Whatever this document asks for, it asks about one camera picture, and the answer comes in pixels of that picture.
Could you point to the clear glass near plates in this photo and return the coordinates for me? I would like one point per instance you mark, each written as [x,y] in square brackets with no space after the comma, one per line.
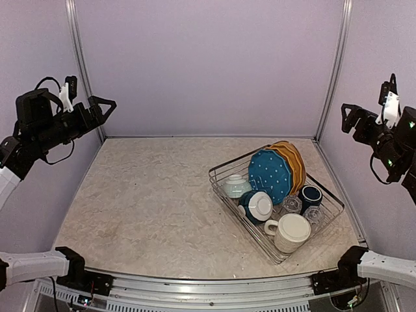
[292,204]

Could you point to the blue polka dot plate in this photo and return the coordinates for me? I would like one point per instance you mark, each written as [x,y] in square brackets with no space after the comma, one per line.
[268,172]

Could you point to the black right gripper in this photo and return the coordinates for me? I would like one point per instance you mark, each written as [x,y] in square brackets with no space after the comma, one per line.
[348,123]

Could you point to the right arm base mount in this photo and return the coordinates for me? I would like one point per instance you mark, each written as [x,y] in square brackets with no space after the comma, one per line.
[324,282]

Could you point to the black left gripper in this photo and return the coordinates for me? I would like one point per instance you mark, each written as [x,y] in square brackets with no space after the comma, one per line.
[86,124]

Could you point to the white ribbed mug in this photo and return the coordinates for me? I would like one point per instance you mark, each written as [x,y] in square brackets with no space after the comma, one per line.
[289,232]

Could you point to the right aluminium frame post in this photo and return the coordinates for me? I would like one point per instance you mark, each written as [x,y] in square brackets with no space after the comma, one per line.
[336,68]

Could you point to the teal and white bowl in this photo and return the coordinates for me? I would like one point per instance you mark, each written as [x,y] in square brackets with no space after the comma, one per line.
[256,206]

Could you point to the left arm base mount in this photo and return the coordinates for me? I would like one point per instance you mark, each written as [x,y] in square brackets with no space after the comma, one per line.
[86,281]

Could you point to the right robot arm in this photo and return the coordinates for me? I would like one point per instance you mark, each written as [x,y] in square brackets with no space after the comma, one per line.
[395,148]

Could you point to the aluminium frame post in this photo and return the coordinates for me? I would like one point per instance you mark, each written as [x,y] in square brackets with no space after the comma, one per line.
[336,68]
[71,12]

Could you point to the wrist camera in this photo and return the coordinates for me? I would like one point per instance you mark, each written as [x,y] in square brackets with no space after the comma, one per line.
[390,102]
[68,93]

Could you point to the front aluminium frame rail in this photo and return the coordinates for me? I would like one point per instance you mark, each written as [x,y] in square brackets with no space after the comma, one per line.
[140,293]

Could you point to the left aluminium frame post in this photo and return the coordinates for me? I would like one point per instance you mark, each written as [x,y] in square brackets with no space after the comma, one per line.
[71,12]

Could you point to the metal wire dish rack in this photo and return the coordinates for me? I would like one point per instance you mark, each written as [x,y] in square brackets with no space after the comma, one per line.
[331,206]

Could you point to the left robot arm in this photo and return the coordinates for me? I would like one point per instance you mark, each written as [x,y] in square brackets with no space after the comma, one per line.
[44,122]

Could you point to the clear glass near rim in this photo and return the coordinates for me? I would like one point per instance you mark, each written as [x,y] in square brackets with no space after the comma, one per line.
[314,215]

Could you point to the yellow polka dot plate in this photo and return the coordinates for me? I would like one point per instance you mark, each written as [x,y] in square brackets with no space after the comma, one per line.
[294,169]
[300,165]

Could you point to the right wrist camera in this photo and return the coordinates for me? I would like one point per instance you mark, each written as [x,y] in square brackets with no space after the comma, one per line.
[390,102]

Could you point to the pale green ribbed bowl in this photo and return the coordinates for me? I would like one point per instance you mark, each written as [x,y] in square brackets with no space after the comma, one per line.
[235,186]

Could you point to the dark blue cup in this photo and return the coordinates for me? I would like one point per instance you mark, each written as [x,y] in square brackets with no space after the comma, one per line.
[310,195]

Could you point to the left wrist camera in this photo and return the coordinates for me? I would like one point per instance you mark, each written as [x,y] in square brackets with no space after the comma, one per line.
[68,93]

